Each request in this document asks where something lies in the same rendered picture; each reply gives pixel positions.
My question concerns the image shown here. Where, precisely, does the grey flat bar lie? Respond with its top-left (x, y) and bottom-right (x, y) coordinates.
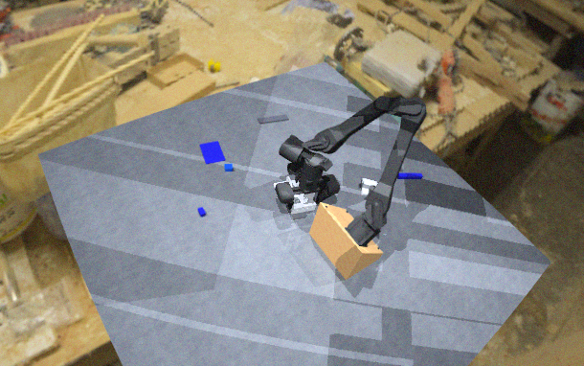
top-left (258, 115), bottom-right (289, 124)

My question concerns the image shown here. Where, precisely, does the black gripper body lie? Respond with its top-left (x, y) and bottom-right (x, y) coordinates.
top-left (275, 168), bottom-right (340, 204)

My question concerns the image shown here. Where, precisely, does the blue flat bar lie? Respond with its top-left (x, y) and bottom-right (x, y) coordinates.
top-left (397, 172), bottom-right (423, 179)

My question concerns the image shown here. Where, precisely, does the blue flat plate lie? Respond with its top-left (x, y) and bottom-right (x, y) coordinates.
top-left (200, 142), bottom-right (226, 164)

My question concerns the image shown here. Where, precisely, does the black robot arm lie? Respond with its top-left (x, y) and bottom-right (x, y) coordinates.
top-left (279, 96), bottom-right (426, 247)

